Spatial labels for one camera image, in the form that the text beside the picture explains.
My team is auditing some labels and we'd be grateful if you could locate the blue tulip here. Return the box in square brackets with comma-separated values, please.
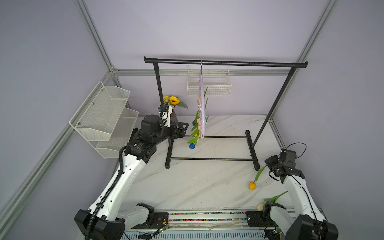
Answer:
[187, 126, 201, 149]

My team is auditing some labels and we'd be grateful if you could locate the purple clip hanger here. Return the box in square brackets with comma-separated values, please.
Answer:
[197, 63, 206, 139]

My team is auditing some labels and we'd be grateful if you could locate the yellow tulip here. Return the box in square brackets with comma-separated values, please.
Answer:
[249, 166, 267, 191]

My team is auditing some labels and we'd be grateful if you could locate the white tulip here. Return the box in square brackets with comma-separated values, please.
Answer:
[191, 87, 208, 138]

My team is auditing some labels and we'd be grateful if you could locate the black clothes rack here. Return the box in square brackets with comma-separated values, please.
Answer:
[143, 56, 309, 172]

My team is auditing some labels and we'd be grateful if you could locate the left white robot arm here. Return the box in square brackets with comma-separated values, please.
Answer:
[75, 114, 189, 240]

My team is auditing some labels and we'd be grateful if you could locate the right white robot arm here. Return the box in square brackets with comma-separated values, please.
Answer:
[263, 149, 339, 240]

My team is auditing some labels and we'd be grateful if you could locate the sunflower bouquet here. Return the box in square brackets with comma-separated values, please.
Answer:
[163, 95, 189, 109]

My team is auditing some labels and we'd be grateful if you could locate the white mesh shelf basket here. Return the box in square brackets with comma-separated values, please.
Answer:
[69, 82, 139, 159]

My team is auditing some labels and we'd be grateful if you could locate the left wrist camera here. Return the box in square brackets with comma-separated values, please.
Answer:
[159, 103, 174, 128]

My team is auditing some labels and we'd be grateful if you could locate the white wire wall basket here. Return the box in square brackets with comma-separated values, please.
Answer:
[187, 70, 232, 97]

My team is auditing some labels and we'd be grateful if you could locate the metal base rail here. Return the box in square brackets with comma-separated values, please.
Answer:
[122, 210, 285, 240]

